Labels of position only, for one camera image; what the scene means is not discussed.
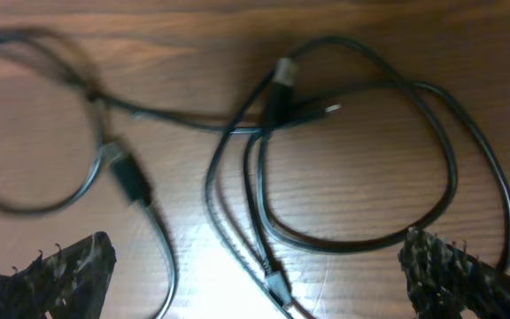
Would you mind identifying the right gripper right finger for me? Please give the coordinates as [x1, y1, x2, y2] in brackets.
[398, 228, 510, 319]

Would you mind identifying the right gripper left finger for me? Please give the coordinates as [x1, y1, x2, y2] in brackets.
[0, 231, 117, 319]

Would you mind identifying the black USB cable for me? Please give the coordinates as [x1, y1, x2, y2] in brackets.
[204, 35, 510, 319]
[0, 26, 282, 319]

